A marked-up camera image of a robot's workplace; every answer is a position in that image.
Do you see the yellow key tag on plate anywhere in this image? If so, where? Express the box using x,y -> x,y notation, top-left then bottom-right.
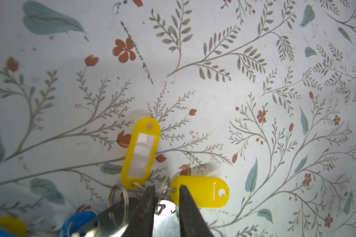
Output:
0,216 -> 27,237

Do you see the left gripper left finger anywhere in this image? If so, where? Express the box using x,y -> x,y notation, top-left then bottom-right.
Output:
122,186 -> 157,237

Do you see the yellow key tag windowed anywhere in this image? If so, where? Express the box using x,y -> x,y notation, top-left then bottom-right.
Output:
121,117 -> 161,189

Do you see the blue key tag large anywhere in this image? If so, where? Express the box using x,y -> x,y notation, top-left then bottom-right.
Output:
59,210 -> 97,237

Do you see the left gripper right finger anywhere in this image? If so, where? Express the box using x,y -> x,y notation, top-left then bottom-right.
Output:
179,185 -> 214,237

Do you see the yellow key tag plain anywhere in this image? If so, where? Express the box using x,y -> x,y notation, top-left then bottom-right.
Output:
169,176 -> 230,208

